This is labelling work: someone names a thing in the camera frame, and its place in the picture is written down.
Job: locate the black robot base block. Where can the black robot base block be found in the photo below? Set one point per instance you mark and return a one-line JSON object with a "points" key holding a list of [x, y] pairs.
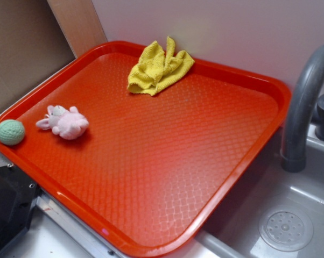
{"points": [[18, 197]]}

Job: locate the yellow cloth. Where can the yellow cloth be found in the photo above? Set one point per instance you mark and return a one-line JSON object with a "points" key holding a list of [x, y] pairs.
{"points": [[158, 68]]}

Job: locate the red plastic tray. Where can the red plastic tray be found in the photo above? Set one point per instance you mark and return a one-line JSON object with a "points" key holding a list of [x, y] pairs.
{"points": [[149, 170]]}

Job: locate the pink plush bunny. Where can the pink plush bunny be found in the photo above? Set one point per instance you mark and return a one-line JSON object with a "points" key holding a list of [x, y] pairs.
{"points": [[68, 124]]}

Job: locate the grey curved faucet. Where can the grey curved faucet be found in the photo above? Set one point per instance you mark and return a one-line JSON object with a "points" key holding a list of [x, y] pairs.
{"points": [[307, 103]]}

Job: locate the light wooden board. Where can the light wooden board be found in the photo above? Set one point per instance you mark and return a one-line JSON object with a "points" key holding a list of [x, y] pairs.
{"points": [[79, 23]]}

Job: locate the grey plastic sink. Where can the grey plastic sink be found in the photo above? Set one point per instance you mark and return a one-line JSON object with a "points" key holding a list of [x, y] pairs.
{"points": [[232, 229]]}

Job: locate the green textured ball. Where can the green textured ball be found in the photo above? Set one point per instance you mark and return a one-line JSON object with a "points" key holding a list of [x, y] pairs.
{"points": [[12, 132]]}

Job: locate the round sink drain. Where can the round sink drain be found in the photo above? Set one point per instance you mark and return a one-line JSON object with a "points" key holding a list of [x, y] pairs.
{"points": [[285, 228]]}

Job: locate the brown cardboard panel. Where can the brown cardboard panel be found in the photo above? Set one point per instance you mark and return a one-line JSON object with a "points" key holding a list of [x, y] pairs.
{"points": [[32, 48]]}

